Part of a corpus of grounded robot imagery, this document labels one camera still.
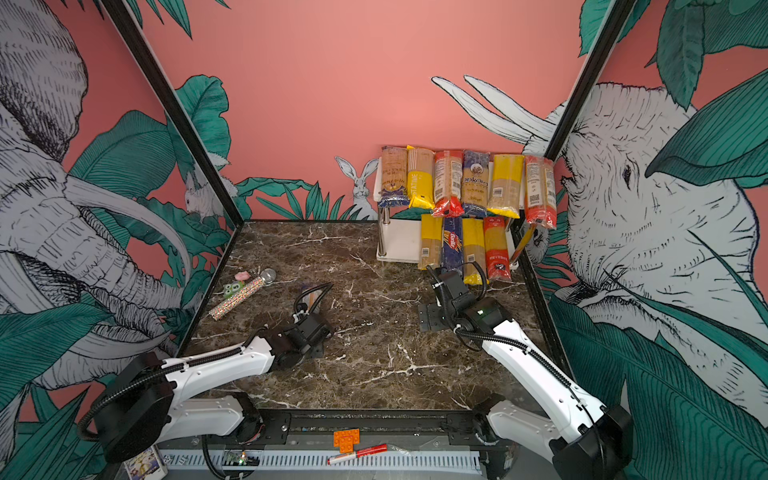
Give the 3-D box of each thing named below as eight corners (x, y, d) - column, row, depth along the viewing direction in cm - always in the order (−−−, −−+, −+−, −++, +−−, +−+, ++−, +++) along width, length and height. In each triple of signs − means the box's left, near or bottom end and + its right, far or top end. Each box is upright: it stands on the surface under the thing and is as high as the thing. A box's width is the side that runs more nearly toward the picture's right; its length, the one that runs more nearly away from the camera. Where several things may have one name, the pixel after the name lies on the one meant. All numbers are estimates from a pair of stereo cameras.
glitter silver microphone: (213, 318, 95) (206, 312, 92) (273, 273, 107) (269, 266, 104) (219, 325, 94) (213, 319, 91) (279, 278, 106) (276, 272, 102)
